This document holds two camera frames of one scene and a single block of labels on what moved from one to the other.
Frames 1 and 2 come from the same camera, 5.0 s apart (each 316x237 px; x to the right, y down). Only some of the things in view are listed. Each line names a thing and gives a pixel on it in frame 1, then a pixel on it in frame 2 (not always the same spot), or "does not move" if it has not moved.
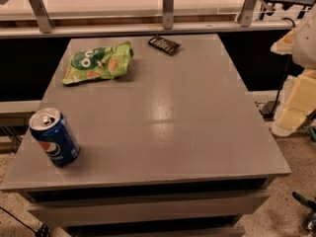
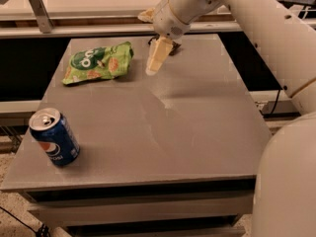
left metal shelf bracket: [39, 9] does not move
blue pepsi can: [53, 133] does not move
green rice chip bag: [99, 62] does not move
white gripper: [306, 44] -> [165, 20]
